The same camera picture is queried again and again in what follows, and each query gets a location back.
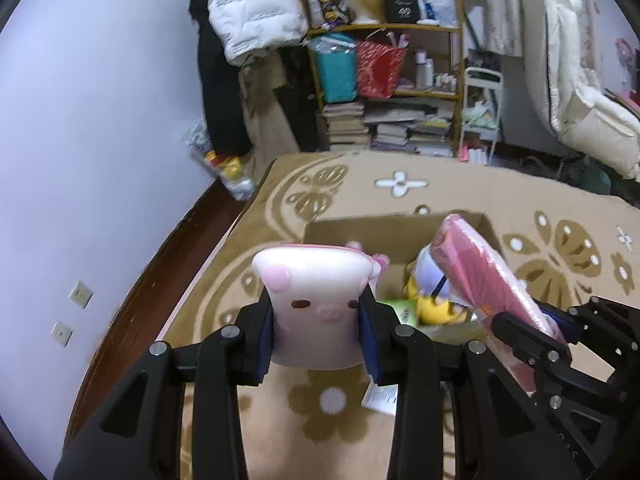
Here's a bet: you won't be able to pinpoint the cardboard box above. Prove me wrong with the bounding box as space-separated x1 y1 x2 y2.
302 211 506 311

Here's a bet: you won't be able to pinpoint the clear plastic bag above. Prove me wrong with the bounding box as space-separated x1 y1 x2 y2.
185 120 258 202

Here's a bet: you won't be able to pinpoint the black box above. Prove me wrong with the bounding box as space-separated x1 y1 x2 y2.
384 0 420 24

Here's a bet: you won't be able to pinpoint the cream curtain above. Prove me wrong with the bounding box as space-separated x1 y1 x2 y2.
285 0 601 56

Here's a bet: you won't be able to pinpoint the pink fan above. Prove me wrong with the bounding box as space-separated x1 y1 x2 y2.
615 37 640 86

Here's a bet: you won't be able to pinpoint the stack of books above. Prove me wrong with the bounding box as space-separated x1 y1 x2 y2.
320 101 373 152
365 102 456 157

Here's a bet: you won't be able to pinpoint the yellow plush toy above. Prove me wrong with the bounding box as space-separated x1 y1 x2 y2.
404 277 473 326

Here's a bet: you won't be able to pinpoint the beige patterned rug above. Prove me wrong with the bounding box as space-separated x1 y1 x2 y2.
65 152 640 480

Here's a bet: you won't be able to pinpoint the black coat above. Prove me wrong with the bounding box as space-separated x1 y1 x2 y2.
189 0 251 157

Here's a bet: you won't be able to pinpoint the pink plush bear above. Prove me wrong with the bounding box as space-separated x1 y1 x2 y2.
345 240 392 273

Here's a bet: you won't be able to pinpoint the white trolley cart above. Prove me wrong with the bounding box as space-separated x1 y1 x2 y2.
460 67 503 161

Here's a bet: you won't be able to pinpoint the red gift bag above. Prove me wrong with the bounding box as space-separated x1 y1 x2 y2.
356 32 408 100

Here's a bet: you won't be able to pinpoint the white puffer jacket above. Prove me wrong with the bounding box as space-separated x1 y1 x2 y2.
207 0 308 66

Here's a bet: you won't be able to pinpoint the cream padded chair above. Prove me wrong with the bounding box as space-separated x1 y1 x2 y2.
517 0 640 181

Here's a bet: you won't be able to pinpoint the wooden shelf unit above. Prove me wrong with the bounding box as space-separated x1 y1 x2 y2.
305 0 466 158

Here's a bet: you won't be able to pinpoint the pink plastic-wrapped packet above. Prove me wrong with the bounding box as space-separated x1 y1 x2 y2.
432 214 568 396

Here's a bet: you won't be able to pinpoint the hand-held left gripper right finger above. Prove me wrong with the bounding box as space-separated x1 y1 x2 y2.
357 285 596 480

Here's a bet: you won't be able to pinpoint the teal bag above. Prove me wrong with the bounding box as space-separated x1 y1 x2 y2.
310 34 358 103

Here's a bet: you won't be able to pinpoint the green tissue pack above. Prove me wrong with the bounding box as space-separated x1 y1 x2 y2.
377 299 421 328

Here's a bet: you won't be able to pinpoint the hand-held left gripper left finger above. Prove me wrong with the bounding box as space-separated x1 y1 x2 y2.
52 290 276 480

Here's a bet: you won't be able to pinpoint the white pig plush toy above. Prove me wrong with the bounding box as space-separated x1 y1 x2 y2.
251 244 376 370

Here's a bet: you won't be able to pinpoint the leaning cardboard sheets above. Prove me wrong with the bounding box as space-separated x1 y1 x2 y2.
237 52 321 176

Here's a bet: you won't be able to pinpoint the row of cosmetic bottles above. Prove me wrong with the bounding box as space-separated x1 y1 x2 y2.
414 50 458 88

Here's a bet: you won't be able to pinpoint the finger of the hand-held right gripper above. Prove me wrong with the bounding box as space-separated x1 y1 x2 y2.
537 296 640 386
490 311 573 391

